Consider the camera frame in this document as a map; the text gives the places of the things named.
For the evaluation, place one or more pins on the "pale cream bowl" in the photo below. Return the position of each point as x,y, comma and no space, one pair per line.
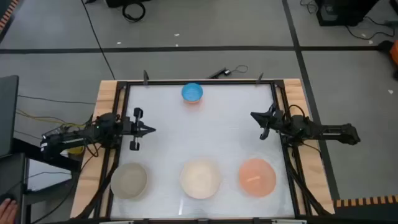
200,179

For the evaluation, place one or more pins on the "person's hand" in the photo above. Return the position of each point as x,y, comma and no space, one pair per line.
7,213

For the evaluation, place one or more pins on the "black power adapter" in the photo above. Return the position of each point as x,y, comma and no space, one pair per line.
219,73

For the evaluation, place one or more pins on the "yellow tape roll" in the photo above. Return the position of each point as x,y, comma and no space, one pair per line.
75,151

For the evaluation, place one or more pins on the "small blue bowl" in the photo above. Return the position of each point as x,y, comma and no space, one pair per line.
192,92

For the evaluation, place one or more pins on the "orange black striped tape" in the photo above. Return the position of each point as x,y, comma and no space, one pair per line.
367,200
7,14

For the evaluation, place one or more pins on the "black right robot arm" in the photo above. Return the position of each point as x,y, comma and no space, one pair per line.
323,130

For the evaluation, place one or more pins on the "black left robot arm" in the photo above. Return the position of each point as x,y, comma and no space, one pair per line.
74,138

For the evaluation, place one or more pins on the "dark monitor screen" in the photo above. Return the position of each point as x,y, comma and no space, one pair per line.
7,115

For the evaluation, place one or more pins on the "orange object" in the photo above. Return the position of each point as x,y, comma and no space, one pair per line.
395,51

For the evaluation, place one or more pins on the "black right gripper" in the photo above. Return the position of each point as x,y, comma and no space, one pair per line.
275,119

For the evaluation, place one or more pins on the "black metal table frame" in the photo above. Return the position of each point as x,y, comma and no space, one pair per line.
202,82

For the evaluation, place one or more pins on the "beige grey bowl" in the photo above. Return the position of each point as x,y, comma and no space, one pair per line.
129,181

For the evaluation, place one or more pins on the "black frame clamp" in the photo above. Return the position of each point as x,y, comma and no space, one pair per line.
145,77
260,79

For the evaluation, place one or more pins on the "black equipment case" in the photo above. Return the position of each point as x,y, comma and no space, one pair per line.
342,12

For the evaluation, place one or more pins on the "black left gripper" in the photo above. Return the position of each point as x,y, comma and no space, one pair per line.
129,128

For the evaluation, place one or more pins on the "orange pink bowl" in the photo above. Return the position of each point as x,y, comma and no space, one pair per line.
257,177

